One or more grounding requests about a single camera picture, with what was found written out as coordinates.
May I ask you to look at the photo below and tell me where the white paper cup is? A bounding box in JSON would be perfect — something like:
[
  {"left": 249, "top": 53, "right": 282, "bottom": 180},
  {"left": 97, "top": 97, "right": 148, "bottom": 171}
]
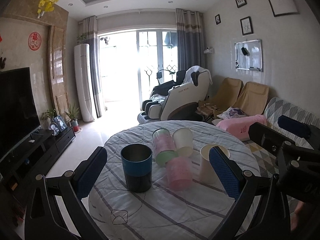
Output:
[
  {"left": 199, "top": 144, "right": 230, "bottom": 184},
  {"left": 172, "top": 128, "right": 193, "bottom": 158}
]

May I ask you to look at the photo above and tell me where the blue and black tin cup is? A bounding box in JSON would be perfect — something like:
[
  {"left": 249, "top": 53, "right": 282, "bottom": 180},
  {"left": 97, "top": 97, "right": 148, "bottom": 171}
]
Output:
[{"left": 120, "top": 144, "right": 152, "bottom": 193}]

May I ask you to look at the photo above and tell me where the pink translucent cup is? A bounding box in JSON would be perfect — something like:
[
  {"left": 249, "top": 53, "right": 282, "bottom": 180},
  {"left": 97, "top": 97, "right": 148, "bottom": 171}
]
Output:
[{"left": 165, "top": 157, "right": 193, "bottom": 191}]

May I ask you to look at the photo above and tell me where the pink green tall cup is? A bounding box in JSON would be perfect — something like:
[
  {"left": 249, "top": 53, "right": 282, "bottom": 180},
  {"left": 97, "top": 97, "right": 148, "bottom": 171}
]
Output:
[{"left": 152, "top": 128, "right": 178, "bottom": 167}]

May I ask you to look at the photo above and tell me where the person's hand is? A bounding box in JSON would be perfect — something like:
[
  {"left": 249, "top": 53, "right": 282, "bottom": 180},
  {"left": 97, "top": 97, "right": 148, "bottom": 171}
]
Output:
[{"left": 291, "top": 201, "right": 305, "bottom": 231}]

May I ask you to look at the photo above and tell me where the pink blanket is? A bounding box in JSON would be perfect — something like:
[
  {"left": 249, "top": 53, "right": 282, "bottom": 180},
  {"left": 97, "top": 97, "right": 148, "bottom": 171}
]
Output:
[{"left": 217, "top": 115, "right": 267, "bottom": 141}]

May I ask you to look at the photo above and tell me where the tan chair right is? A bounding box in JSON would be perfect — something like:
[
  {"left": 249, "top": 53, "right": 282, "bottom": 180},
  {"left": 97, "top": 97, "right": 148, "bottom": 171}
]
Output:
[{"left": 232, "top": 82, "right": 269, "bottom": 116}]

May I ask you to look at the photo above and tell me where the tan chair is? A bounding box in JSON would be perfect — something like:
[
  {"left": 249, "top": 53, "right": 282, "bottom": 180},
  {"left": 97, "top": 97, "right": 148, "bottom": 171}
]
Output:
[
  {"left": 197, "top": 77, "right": 242, "bottom": 117},
  {"left": 232, "top": 82, "right": 269, "bottom": 116}
]

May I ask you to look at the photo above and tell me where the purple floral pillow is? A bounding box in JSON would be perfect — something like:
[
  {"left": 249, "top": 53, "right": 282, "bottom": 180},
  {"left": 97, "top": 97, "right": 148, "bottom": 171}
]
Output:
[{"left": 217, "top": 107, "right": 247, "bottom": 120}]

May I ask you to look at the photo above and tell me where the black tv cabinet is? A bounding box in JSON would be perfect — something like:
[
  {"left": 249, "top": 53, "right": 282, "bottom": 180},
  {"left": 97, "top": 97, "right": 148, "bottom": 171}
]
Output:
[{"left": 1, "top": 127, "right": 75, "bottom": 190}]

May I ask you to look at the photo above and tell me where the framed photo on cabinet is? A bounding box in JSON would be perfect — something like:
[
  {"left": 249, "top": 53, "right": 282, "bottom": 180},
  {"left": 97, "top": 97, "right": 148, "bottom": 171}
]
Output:
[{"left": 54, "top": 115, "right": 67, "bottom": 132}]

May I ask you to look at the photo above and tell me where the potted plant red pot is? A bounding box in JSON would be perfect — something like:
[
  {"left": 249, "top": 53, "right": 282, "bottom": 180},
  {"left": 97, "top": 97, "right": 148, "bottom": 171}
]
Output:
[{"left": 65, "top": 104, "right": 80, "bottom": 133}]

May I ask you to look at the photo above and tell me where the tan chair left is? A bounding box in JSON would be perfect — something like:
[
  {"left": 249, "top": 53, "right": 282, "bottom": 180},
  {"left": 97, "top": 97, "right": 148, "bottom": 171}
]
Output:
[{"left": 197, "top": 77, "right": 242, "bottom": 117}]

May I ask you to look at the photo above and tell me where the small green plant on cabinet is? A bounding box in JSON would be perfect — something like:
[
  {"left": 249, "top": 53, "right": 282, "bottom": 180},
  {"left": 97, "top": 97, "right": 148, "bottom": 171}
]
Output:
[{"left": 42, "top": 108, "right": 57, "bottom": 123}]

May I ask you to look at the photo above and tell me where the striped grey tablecloth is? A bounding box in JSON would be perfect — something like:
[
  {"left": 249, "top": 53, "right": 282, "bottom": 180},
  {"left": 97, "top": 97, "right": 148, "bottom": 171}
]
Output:
[{"left": 88, "top": 120, "right": 262, "bottom": 240}]

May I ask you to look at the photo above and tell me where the black television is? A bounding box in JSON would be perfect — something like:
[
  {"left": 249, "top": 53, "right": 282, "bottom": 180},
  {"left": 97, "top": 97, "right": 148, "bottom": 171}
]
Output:
[{"left": 1, "top": 67, "right": 40, "bottom": 158}]

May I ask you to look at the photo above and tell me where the white massage chair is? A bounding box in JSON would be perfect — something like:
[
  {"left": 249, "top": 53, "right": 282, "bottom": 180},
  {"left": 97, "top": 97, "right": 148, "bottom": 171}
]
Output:
[{"left": 137, "top": 66, "right": 212, "bottom": 124}]

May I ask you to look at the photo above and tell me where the white standing air conditioner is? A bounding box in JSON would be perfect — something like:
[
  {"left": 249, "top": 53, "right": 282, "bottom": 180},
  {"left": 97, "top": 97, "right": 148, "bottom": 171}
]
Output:
[{"left": 74, "top": 43, "right": 97, "bottom": 122}]

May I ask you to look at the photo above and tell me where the right grey curtain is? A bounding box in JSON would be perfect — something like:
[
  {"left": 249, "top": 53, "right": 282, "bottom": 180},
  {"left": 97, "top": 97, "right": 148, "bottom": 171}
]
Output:
[{"left": 175, "top": 9, "right": 204, "bottom": 70}]

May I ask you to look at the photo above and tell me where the grey curtain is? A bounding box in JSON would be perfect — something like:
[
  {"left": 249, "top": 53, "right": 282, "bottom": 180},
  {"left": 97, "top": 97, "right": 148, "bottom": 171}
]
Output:
[
  {"left": 175, "top": 9, "right": 204, "bottom": 70},
  {"left": 80, "top": 16, "right": 102, "bottom": 118}
]

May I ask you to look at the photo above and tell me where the left grey curtain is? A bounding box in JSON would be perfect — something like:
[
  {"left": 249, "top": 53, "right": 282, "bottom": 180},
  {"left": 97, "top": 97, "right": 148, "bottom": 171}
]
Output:
[{"left": 80, "top": 16, "right": 102, "bottom": 118}]

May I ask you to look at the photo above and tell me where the yellow flower decoration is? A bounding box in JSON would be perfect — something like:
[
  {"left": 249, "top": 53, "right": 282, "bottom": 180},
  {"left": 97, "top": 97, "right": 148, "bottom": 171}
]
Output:
[{"left": 37, "top": 0, "right": 59, "bottom": 18}]

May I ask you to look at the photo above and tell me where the whiteboard on wall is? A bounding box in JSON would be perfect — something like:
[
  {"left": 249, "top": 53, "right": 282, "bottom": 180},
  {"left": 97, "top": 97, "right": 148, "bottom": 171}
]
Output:
[{"left": 234, "top": 39, "right": 263, "bottom": 72}]

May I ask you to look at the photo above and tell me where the middle picture frame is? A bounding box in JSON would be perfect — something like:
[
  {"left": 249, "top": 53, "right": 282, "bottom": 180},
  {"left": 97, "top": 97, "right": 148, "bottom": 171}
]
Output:
[{"left": 240, "top": 16, "right": 254, "bottom": 36}]

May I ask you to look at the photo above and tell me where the tiny picture frame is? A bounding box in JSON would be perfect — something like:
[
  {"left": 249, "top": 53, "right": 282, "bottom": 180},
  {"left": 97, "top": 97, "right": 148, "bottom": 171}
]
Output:
[{"left": 215, "top": 14, "right": 221, "bottom": 25}]

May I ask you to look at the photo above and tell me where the red round wall decoration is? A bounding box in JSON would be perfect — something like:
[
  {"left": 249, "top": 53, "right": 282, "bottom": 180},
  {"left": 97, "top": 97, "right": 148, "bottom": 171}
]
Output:
[{"left": 28, "top": 31, "right": 42, "bottom": 51}]

